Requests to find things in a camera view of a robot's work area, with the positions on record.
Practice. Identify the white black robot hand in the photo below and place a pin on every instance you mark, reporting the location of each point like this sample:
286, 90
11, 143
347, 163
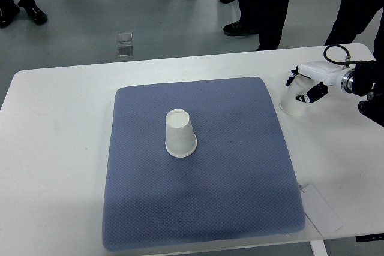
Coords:
325, 74

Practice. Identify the white paper cup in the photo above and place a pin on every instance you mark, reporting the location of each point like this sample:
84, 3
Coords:
288, 102
180, 139

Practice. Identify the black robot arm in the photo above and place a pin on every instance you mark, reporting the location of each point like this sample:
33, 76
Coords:
367, 81

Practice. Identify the person in dark trousers right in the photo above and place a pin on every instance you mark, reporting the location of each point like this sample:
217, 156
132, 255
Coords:
352, 19

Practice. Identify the blue textured foam cushion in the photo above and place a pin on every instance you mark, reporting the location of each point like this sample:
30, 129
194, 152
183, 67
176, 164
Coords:
239, 182

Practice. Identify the white paper tag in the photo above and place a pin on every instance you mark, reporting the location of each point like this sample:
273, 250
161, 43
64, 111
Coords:
319, 211

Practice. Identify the black table control panel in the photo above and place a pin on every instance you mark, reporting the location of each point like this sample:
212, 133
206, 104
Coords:
370, 238

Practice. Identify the white table leg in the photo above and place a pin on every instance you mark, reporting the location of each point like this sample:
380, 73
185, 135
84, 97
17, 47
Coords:
318, 248

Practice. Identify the lower floor outlet plate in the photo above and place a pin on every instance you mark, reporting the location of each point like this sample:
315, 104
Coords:
125, 50

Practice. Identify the floor outlet plate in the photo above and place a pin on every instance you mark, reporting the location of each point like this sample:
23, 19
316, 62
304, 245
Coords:
125, 50
126, 37

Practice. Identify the upper floor outlet plate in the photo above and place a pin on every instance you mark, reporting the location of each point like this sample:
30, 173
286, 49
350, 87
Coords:
126, 37

